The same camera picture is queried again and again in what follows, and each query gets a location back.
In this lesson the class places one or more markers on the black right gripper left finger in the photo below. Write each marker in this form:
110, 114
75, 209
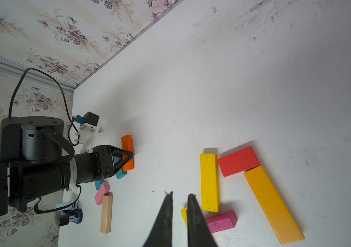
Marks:
161, 232

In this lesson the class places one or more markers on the teal wooden block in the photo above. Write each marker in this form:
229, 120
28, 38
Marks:
121, 173
98, 184

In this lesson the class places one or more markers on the yellow short wooden block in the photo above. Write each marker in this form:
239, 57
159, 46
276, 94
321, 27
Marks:
210, 189

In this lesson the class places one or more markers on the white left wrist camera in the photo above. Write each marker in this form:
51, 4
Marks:
90, 126

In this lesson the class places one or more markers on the light pink wooden block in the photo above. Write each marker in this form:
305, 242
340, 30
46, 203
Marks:
104, 189

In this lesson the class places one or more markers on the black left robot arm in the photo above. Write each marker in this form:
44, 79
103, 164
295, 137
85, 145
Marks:
37, 160

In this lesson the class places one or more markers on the yellow long wooden block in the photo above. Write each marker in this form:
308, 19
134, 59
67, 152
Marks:
184, 215

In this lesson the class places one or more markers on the natural beige wooden block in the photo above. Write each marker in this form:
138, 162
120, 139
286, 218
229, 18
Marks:
106, 213

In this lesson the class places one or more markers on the red wooden block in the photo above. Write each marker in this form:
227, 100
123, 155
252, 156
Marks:
239, 161

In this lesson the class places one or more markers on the amber long wooden block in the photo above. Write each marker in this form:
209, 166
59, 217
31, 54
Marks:
285, 227

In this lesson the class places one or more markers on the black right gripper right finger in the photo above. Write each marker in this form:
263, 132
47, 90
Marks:
197, 230

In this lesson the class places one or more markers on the blue black small device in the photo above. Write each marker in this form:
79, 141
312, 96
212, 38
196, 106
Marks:
72, 214

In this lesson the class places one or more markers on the magenta wooden block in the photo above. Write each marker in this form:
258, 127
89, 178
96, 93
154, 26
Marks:
222, 221

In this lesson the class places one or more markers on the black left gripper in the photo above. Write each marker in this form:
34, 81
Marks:
99, 164

